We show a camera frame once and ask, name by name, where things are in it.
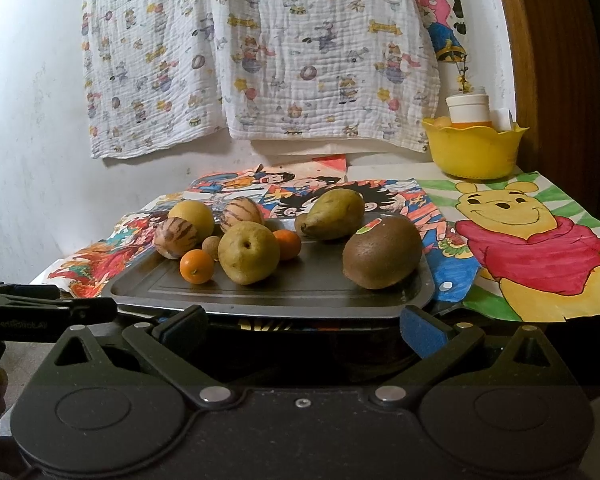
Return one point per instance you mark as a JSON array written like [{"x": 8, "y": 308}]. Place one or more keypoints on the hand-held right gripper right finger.
[{"x": 425, "y": 335}]

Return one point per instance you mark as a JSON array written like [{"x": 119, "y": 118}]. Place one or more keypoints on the cartoon boys drawing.
[{"x": 230, "y": 180}]

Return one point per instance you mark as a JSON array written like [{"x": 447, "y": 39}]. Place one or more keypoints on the yellow fruit in bowl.
[{"x": 441, "y": 122}]

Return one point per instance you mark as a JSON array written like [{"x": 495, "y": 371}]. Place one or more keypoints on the round yellow citrus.
[{"x": 195, "y": 215}]

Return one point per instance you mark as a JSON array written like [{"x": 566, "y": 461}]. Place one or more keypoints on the white jar with orange label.
[{"x": 467, "y": 110}]

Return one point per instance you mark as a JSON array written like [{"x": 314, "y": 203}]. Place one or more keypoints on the wide printed muslin cloth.
[{"x": 325, "y": 60}]

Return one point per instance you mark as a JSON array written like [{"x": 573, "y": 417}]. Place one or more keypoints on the small white box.
[{"x": 501, "y": 121}]

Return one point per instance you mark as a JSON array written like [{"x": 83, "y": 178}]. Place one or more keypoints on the narrow printed muslin cloth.
[{"x": 150, "y": 60}]

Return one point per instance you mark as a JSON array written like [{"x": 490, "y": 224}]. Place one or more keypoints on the yellow scalloped plastic bowl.
[{"x": 472, "y": 155}]

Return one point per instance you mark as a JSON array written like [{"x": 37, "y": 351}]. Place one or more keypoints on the metal tray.
[{"x": 305, "y": 285}]

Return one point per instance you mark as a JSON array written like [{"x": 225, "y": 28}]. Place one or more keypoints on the elongated yellow-green pear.
[{"x": 332, "y": 215}]

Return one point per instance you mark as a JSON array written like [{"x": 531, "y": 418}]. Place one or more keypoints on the colourful wall poster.
[{"x": 439, "y": 25}]

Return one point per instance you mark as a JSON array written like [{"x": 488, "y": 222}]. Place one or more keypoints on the yellow flower sprig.
[{"x": 464, "y": 79}]

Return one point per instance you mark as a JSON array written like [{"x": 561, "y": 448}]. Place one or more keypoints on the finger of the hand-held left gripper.
[
  {"x": 15, "y": 292},
  {"x": 87, "y": 310}
]

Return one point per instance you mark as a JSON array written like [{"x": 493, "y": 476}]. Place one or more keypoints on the small orange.
[
  {"x": 289, "y": 245},
  {"x": 197, "y": 266}
]

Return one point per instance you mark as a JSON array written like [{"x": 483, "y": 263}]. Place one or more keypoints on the brown kiwi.
[{"x": 382, "y": 252}]

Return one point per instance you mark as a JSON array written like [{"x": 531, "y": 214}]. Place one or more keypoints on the red dragon drawing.
[{"x": 95, "y": 260}]

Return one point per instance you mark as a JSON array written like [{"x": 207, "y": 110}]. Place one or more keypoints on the yellow bear drawing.
[{"x": 530, "y": 250}]

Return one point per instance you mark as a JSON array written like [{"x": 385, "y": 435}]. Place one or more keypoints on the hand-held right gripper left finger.
[{"x": 180, "y": 329}]

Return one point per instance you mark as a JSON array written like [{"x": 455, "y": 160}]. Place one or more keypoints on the striped pepino melon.
[
  {"x": 174, "y": 237},
  {"x": 240, "y": 210}
]

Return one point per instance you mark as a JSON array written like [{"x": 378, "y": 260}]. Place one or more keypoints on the small brown round fruit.
[{"x": 211, "y": 247}]

